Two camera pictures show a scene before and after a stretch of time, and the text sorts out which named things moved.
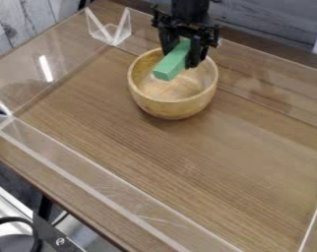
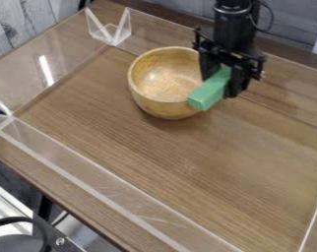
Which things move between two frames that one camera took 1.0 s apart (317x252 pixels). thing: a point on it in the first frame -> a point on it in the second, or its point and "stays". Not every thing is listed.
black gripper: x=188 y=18 -> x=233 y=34
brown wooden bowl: x=176 y=98 stays
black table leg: x=45 y=208 stays
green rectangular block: x=173 y=62 -> x=204 y=96
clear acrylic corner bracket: x=109 y=33 stays
